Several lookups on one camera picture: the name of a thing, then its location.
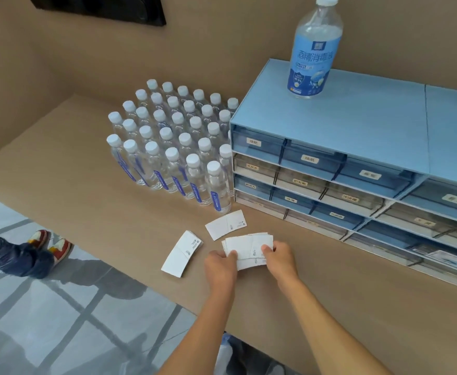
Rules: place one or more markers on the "person's left hand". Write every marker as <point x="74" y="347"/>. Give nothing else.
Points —
<point x="218" y="269"/>

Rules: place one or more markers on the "person's right hand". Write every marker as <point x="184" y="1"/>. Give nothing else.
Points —
<point x="283" y="265"/>

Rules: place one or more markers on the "person's left thumb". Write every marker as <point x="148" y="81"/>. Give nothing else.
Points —
<point x="232" y="254"/>

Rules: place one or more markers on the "person's right thumb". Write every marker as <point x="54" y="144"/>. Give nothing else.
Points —
<point x="266" y="249"/>

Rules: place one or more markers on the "stack of white cards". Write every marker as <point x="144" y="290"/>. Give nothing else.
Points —
<point x="248" y="246"/>

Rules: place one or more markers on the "person's left forearm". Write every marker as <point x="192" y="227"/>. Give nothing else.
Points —
<point x="203" y="331"/>

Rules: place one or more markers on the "person's right forearm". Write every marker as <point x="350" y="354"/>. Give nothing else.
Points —
<point x="330" y="331"/>

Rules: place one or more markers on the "single white folded card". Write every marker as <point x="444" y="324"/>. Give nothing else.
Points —
<point x="226" y="225"/>

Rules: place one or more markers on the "thick pile of white cards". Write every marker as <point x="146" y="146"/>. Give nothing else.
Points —
<point x="181" y="255"/>

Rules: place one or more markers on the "set of labelled plastic drawers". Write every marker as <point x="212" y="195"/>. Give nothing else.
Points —
<point x="435" y="226"/>
<point x="310" y="163"/>

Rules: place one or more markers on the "person's dark trousers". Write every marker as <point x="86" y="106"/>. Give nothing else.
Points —
<point x="259" y="361"/>

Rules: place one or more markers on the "group of small water bottles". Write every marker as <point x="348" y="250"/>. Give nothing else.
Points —
<point x="173" y="152"/>

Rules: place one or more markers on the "blue drawer cabinet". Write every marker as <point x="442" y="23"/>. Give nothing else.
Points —
<point x="330" y="113"/>
<point x="453" y="136"/>

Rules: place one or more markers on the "large blue-label disinfectant bottle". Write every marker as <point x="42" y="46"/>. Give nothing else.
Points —
<point x="314" y="54"/>

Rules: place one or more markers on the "black wall panel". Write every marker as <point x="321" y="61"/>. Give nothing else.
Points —
<point x="103" y="5"/>

